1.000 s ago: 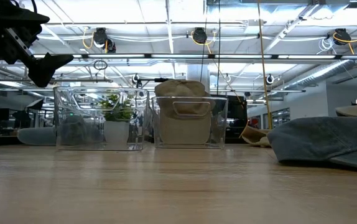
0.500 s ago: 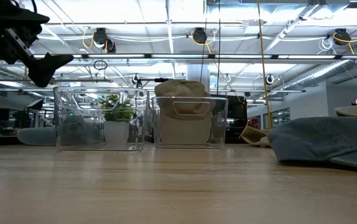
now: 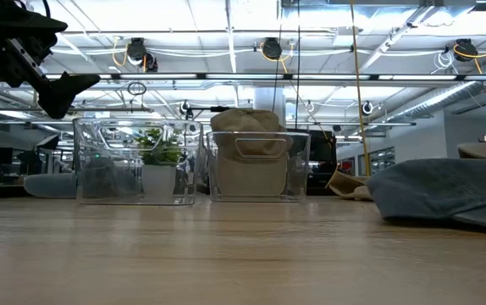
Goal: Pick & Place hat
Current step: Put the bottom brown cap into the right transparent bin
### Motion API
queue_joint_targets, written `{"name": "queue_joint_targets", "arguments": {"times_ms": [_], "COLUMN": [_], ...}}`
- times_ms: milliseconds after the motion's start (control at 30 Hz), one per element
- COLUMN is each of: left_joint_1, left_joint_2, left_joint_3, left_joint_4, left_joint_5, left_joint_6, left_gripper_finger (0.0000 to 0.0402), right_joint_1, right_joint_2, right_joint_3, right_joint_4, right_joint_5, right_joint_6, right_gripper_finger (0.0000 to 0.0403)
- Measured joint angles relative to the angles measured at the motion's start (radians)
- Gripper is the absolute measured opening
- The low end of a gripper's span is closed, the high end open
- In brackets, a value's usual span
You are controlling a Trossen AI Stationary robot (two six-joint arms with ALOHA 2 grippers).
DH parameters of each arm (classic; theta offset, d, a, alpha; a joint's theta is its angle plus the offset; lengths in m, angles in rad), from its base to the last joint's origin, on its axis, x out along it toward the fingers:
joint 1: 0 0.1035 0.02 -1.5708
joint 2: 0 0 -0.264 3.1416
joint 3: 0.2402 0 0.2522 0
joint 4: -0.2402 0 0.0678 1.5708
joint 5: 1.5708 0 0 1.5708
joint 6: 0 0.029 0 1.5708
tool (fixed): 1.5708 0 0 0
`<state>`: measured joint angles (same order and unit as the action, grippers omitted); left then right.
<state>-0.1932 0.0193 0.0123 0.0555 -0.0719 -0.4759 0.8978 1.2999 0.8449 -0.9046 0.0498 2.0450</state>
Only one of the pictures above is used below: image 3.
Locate grey rounded object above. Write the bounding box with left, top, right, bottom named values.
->
left=23, top=172, right=78, bottom=200

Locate black ceiling cord reel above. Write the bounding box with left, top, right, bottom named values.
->
left=261, top=36, right=284, bottom=61
left=453, top=37, right=480, bottom=64
left=126, top=36, right=159, bottom=74

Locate yellow cable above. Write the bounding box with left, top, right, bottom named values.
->
left=348, top=0, right=372, bottom=177

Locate grey cap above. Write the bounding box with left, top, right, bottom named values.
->
left=365, top=158, right=486, bottom=235

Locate green plant in white pot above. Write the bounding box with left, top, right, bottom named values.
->
left=135, top=126, right=184, bottom=201

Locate long ceiling light strip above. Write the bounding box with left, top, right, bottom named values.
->
left=43, top=72, right=486, bottom=82

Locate silver ventilation duct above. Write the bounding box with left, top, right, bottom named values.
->
left=389, top=53, right=486, bottom=124

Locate black hanging cable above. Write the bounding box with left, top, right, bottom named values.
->
left=295, top=0, right=302, bottom=130

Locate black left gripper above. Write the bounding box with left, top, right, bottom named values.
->
left=0, top=0, right=102, bottom=120

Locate clear plastic bin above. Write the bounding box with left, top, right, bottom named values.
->
left=72, top=117, right=205, bottom=207
left=205, top=130, right=312, bottom=203

